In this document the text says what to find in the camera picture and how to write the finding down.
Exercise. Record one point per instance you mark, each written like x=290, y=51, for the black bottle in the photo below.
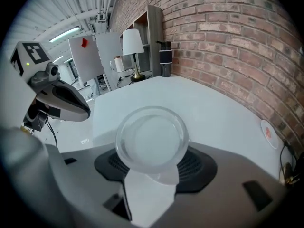
x=165, y=58

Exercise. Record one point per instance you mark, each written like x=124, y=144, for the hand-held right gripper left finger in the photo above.
x=148, y=198

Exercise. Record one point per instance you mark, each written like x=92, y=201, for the ceiling tube light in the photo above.
x=64, y=35

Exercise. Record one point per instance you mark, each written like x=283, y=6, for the plain white board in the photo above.
x=110, y=53

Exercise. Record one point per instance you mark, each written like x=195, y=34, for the grey wooden shelf unit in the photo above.
x=154, y=32

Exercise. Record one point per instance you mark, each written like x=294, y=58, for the white dish with red print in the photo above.
x=270, y=136

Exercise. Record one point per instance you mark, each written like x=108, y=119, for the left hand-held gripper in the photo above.
x=59, y=96

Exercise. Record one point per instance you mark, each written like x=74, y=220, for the brass object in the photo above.
x=292, y=174

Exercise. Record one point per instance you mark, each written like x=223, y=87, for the white board with red mark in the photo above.
x=85, y=58

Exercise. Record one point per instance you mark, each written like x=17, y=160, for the white cylinder container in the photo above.
x=118, y=64

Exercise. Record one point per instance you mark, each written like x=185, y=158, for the white shade table lamp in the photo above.
x=133, y=44

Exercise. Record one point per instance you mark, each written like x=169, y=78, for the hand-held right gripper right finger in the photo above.
x=169, y=176

